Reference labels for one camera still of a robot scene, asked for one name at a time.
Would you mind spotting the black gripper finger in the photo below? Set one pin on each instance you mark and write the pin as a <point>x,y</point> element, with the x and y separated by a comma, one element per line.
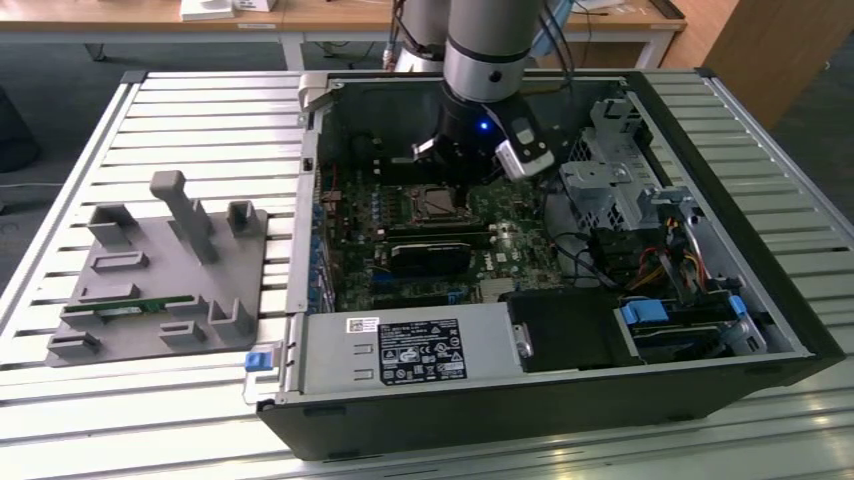
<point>466,202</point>

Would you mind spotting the silver topped CPU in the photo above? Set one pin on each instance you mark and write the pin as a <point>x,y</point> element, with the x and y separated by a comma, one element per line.
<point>440,202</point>

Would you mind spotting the CPU socket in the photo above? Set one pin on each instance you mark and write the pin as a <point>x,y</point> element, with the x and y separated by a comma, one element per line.
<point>436,221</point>

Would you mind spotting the black RAM slot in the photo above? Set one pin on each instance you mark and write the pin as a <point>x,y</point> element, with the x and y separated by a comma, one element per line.
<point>434,235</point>
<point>434,231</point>
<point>434,239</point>
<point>434,227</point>

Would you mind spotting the green motherboard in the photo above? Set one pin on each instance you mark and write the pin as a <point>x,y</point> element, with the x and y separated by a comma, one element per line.
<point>534,240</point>

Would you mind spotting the black graphics card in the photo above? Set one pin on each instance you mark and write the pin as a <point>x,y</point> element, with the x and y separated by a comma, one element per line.
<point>430,260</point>

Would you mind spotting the small silver heatsink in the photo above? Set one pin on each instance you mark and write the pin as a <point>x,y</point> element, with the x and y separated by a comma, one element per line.
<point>499,289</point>

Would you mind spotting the silver metal disk cage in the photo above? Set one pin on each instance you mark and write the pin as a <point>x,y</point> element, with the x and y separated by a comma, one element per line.
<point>600,190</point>

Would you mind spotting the pale blue teach pendant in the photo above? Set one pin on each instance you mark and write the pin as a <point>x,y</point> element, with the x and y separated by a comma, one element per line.
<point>556,25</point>

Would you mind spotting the wooden desk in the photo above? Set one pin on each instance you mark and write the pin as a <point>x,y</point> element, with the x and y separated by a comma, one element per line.
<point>133,25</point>
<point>347,20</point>

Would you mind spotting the blue disk carrier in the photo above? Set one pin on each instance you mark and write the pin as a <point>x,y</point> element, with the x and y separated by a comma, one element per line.
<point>643,312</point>

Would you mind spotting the white paper sheet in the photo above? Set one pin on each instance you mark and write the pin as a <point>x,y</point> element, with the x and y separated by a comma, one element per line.
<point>603,5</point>

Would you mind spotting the silver power supply unit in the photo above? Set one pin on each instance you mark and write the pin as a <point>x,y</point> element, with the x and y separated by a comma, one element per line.
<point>334,350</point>

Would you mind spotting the black flat device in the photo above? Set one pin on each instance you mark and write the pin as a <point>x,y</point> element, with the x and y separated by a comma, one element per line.
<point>667,9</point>

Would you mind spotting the white box blue print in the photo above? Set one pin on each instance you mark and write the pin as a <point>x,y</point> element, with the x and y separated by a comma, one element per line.
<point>256,5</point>

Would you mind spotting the black PC case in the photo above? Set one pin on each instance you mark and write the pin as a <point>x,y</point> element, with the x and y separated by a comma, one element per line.
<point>467,425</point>

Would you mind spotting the blue case latch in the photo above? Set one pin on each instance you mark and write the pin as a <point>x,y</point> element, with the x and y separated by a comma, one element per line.
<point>259,362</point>

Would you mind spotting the small blue clip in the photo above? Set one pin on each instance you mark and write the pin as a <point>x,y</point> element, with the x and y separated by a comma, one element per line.
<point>738,307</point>

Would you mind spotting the grey parts rack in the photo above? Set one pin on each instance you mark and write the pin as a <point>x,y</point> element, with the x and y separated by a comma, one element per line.
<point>167,280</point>

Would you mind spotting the green RAM stick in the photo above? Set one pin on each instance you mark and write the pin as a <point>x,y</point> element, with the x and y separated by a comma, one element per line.
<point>167,303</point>

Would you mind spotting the wooden cabinet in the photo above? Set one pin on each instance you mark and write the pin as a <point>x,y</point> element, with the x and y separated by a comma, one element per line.
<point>787,50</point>

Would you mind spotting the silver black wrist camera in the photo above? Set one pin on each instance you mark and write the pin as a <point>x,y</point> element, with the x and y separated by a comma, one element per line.
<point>527,150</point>

